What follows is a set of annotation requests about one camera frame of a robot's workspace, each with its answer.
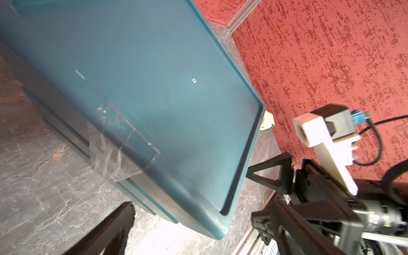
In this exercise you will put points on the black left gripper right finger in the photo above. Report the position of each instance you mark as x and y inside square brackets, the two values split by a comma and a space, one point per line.
[293, 234]

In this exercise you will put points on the aluminium corner post right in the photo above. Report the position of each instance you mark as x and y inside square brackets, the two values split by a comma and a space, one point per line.
[242, 14]

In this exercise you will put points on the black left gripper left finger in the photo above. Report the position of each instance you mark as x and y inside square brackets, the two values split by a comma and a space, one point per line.
[110, 236]

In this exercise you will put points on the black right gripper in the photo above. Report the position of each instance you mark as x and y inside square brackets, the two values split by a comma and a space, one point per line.
[355, 224]

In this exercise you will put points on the teal drawer cabinet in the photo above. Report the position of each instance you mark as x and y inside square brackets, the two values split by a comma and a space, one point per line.
[146, 92]

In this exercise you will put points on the green cream pencil sharpener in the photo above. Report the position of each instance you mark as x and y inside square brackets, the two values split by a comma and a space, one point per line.
[268, 121]

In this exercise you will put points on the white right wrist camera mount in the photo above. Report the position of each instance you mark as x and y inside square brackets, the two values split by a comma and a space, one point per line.
[331, 132]

